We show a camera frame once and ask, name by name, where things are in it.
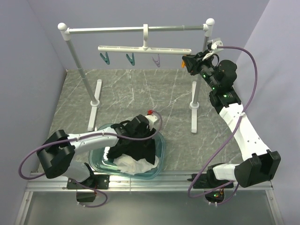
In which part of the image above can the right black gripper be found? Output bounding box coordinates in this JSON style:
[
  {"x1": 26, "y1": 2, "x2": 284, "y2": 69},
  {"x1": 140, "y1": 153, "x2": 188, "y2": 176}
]
[{"x1": 182, "y1": 50, "x2": 219, "y2": 90}]

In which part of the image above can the black underwear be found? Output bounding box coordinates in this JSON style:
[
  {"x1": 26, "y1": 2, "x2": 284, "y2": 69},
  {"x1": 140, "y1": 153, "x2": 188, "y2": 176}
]
[{"x1": 107, "y1": 139, "x2": 156, "y2": 165}]

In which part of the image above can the white plastic clip hanger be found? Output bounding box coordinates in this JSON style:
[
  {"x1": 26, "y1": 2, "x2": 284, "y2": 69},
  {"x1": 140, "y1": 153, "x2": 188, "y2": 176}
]
[{"x1": 98, "y1": 24, "x2": 192, "y2": 55}]

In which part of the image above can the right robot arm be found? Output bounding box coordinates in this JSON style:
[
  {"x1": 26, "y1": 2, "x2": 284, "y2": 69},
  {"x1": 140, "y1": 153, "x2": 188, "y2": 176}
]
[{"x1": 182, "y1": 51, "x2": 281, "y2": 188}]

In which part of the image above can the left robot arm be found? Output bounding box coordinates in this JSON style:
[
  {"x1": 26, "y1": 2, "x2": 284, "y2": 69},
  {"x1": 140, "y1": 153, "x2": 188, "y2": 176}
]
[{"x1": 37, "y1": 114, "x2": 159, "y2": 188}]

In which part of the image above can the purple clothespin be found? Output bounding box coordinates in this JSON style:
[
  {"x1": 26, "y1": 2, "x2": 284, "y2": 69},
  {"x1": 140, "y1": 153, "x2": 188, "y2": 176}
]
[{"x1": 152, "y1": 54, "x2": 161, "y2": 68}]

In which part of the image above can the white cloth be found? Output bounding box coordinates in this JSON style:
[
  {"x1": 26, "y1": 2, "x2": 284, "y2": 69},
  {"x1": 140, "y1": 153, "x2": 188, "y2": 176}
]
[{"x1": 113, "y1": 154, "x2": 160, "y2": 175}]

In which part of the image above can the translucent teal plastic basin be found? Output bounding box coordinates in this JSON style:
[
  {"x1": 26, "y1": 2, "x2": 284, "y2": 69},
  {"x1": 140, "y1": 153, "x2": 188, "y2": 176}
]
[{"x1": 89, "y1": 133, "x2": 165, "y2": 180}]

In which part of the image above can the teal clothespin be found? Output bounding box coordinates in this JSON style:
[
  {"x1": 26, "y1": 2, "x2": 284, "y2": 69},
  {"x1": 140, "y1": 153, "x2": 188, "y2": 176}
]
[
  {"x1": 99, "y1": 52, "x2": 110, "y2": 65},
  {"x1": 126, "y1": 53, "x2": 135, "y2": 66}
]

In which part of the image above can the teal clothespin far left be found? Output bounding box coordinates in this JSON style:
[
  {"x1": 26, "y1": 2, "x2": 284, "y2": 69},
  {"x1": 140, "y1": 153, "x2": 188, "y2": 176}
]
[{"x1": 99, "y1": 52, "x2": 110, "y2": 65}]

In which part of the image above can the white metal drying rack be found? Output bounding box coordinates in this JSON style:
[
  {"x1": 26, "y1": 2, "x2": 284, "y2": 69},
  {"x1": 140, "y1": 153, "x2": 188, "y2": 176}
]
[{"x1": 58, "y1": 18, "x2": 215, "y2": 131}]

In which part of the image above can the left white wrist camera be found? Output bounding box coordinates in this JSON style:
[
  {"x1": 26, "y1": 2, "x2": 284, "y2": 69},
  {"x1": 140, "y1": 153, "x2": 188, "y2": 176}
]
[{"x1": 145, "y1": 110, "x2": 158, "y2": 129}]

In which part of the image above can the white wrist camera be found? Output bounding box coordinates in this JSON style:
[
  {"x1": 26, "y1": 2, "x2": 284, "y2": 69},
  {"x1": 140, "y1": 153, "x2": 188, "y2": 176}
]
[
  {"x1": 203, "y1": 38, "x2": 224, "y2": 60},
  {"x1": 145, "y1": 110, "x2": 158, "y2": 129}
]

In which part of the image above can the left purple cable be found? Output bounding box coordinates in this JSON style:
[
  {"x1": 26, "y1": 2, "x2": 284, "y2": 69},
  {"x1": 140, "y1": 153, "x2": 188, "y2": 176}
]
[{"x1": 18, "y1": 111, "x2": 163, "y2": 208}]

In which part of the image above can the purple cable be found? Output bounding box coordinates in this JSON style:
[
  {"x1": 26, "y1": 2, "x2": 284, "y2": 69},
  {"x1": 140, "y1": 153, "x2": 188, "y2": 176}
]
[
  {"x1": 18, "y1": 111, "x2": 163, "y2": 208},
  {"x1": 187, "y1": 45, "x2": 258, "y2": 205}
]

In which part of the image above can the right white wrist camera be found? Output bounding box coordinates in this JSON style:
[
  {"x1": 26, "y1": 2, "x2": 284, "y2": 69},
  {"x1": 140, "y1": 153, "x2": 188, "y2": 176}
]
[{"x1": 203, "y1": 38, "x2": 224, "y2": 60}]

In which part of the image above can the aluminium mounting rail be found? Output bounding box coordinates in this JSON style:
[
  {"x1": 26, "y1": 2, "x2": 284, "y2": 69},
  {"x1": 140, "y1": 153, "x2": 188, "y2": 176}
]
[{"x1": 25, "y1": 170, "x2": 274, "y2": 193}]

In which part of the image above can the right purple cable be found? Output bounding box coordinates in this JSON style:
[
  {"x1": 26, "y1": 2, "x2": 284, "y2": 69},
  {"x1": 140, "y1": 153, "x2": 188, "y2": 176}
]
[{"x1": 187, "y1": 45, "x2": 258, "y2": 205}]

